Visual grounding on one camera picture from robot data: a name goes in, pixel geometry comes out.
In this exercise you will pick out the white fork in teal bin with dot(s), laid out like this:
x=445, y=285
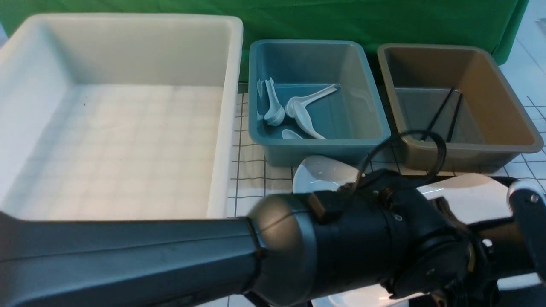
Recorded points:
x=260, y=91

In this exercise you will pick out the small white bowl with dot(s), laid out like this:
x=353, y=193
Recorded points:
x=371, y=296
x=320, y=173

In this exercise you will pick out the large white square plate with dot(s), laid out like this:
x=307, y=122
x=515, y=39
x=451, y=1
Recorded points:
x=506, y=225

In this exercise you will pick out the black chopstick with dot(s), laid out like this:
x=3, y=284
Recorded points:
x=454, y=118
x=439, y=111

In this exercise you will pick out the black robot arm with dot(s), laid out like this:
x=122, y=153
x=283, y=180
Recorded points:
x=290, y=249

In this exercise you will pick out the white spoon long handle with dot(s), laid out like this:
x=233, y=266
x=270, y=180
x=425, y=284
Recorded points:
x=306, y=100

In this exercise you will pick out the teal plastic bin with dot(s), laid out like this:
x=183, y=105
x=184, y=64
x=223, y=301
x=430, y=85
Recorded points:
x=352, y=119

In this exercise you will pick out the white spoon centre front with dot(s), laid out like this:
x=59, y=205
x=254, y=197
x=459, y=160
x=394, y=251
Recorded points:
x=304, y=121

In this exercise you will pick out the white spoon bottom edge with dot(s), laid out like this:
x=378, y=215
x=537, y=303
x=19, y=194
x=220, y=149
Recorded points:
x=289, y=134

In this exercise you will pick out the brown plastic bin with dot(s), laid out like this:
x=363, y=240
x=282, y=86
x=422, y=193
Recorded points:
x=492, y=126

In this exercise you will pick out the white spoon leaning left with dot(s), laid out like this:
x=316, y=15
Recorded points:
x=276, y=113

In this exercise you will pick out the green cloth backdrop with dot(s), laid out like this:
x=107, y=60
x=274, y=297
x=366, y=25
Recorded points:
x=488, y=24

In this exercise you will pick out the black serving tray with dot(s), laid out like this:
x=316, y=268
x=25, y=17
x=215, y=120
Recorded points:
x=479, y=197

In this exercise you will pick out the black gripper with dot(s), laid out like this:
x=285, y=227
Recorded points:
x=459, y=265

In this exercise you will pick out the large white plastic bin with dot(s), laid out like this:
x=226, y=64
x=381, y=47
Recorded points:
x=119, y=116

